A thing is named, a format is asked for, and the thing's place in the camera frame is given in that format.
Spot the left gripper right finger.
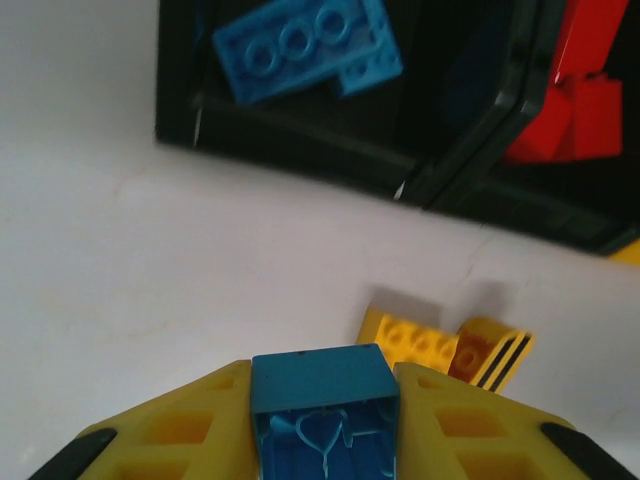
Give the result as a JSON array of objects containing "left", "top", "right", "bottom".
[{"left": 393, "top": 362, "right": 619, "bottom": 480}]

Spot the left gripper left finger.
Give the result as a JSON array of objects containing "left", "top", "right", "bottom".
[{"left": 27, "top": 359, "right": 264, "bottom": 480}]

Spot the yellow black-striped lego brick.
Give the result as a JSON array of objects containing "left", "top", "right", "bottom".
[{"left": 446, "top": 316, "right": 538, "bottom": 396}]

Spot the long blue lego brick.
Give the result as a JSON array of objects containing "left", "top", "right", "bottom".
[{"left": 250, "top": 343, "right": 402, "bottom": 480}]

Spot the red lego brick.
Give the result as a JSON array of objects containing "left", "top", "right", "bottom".
[
  {"left": 502, "top": 87, "right": 574, "bottom": 164},
  {"left": 553, "top": 0, "right": 640, "bottom": 81}
]

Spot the blue L-shaped lego piece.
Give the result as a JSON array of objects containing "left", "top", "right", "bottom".
[{"left": 212, "top": 0, "right": 404, "bottom": 105}]

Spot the black plastic bin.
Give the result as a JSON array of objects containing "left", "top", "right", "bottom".
[
  {"left": 153, "top": 0, "right": 532, "bottom": 201},
  {"left": 422, "top": 0, "right": 640, "bottom": 259}
]

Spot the yellow plastic bin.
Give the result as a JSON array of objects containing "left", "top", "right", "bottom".
[{"left": 604, "top": 234, "right": 640, "bottom": 266}]

